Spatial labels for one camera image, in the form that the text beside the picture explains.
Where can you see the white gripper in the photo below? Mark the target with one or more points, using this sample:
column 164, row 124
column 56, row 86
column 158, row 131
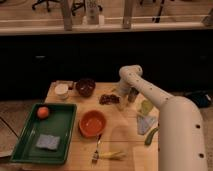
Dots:
column 122, row 89

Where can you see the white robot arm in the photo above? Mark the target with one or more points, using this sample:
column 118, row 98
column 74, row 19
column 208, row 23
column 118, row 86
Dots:
column 181, row 144

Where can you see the orange red bowl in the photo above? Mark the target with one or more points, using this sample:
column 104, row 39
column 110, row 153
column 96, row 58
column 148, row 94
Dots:
column 92, row 123

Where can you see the dark maroon bowl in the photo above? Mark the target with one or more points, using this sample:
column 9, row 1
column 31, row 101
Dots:
column 85, row 87

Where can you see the metal cup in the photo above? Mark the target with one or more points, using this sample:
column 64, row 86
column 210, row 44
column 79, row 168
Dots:
column 133, row 95

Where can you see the light green cup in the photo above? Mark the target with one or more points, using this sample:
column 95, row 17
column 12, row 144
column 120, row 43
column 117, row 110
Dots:
column 146, row 107

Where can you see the light blue cloth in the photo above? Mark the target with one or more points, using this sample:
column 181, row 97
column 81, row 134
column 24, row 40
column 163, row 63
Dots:
column 144, row 123

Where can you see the green chili pepper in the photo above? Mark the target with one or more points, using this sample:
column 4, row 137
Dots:
column 150, row 136

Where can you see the white cup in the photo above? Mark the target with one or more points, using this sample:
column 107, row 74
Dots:
column 61, row 91

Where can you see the green plastic tray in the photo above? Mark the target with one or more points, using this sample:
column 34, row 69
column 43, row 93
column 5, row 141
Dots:
column 60, row 122

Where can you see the orange fruit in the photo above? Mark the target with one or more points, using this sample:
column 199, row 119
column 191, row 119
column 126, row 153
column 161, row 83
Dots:
column 43, row 112

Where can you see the blue grey sponge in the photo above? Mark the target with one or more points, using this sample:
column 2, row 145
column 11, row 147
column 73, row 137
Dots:
column 49, row 142

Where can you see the yellow handled fork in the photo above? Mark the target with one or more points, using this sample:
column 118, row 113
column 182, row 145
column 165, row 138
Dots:
column 113, row 155

